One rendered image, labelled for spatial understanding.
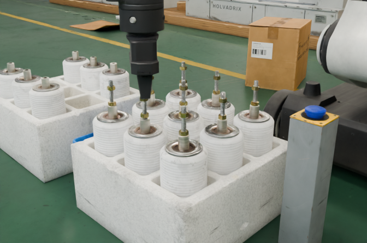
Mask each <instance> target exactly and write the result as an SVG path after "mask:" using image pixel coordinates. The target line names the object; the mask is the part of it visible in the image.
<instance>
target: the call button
mask: <svg viewBox="0 0 367 243"><path fill-rule="evenodd" d="M305 113H306V115H307V116H308V117H311V118H322V117H323V115H325V114H326V109H325V108H323V107H321V106H317V105H309V106H307V107H306V108H305Z"/></svg>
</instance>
